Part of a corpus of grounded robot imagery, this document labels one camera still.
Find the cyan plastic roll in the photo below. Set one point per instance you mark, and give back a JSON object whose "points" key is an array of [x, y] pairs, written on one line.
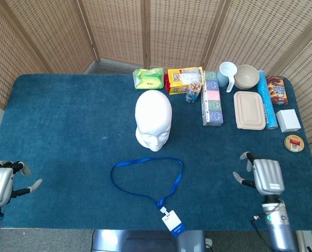
{"points": [[267, 105]]}

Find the beige bowl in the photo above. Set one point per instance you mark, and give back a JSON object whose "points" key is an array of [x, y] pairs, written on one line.
{"points": [[246, 76]]}

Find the wicker folding screen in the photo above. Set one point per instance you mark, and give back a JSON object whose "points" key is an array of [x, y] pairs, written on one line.
{"points": [[171, 26]]}

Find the blue table cloth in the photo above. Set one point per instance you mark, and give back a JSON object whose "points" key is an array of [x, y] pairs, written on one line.
{"points": [[66, 131]]}

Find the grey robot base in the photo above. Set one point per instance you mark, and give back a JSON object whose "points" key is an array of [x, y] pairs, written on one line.
{"points": [[134, 241]]}

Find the beige lidded lunch box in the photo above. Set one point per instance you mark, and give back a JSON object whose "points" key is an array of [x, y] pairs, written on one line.
{"points": [[248, 110]]}

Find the yellow snack box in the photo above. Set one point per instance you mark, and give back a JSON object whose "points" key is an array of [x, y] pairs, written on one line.
{"points": [[176, 78]]}

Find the white foam mannequin head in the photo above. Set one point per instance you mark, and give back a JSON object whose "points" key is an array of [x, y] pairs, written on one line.
{"points": [[153, 115]]}

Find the small white box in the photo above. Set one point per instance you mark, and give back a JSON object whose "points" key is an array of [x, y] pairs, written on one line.
{"points": [[288, 119]]}

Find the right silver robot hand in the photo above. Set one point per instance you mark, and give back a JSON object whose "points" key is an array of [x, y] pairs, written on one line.
{"points": [[268, 176]]}

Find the round gold tin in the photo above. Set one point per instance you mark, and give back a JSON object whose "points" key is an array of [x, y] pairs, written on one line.
{"points": [[294, 144]]}

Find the green tissue pack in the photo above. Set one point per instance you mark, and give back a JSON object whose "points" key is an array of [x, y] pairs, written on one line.
{"points": [[148, 78]]}

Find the clear jar of snacks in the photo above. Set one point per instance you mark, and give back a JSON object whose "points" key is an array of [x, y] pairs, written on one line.
{"points": [[192, 93]]}

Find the pastel tissue multipack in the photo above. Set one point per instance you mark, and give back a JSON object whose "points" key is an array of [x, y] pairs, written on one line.
{"points": [[213, 105]]}

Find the brown cookie box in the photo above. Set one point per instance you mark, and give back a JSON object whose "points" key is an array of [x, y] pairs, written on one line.
{"points": [[276, 90]]}

